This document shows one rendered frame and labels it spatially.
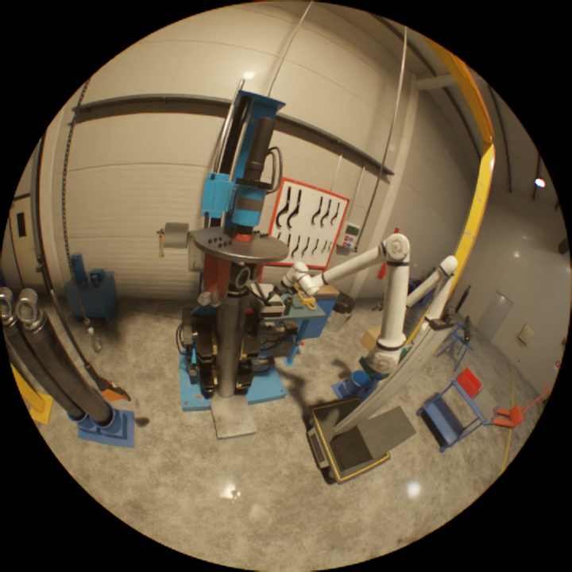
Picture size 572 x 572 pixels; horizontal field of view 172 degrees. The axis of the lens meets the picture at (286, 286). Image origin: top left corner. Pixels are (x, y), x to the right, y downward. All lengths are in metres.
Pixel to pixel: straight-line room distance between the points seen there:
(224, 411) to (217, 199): 1.93
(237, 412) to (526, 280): 11.31
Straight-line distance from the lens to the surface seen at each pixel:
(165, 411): 2.36
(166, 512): 2.23
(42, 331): 1.35
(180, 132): 3.18
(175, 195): 3.10
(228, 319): 1.30
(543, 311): 11.33
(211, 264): 0.99
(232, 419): 2.11
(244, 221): 1.03
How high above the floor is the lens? 2.12
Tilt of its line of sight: 27 degrees down
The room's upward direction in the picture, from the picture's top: 16 degrees clockwise
